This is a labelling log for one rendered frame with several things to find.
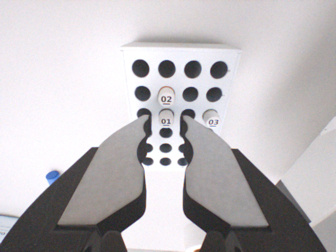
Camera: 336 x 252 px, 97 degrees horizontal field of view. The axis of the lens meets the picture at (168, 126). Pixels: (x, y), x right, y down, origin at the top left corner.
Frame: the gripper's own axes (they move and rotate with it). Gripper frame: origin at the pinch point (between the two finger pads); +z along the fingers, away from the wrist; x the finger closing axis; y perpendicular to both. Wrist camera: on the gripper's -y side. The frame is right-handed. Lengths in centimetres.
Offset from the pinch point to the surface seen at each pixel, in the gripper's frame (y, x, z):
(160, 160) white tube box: 6.5, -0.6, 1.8
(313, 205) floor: 158, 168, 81
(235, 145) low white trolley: 6.9, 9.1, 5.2
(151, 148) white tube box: 4.8, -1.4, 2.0
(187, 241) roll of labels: 29.2, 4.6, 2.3
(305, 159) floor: 86, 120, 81
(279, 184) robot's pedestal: 48, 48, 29
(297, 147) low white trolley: 7.2, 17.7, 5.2
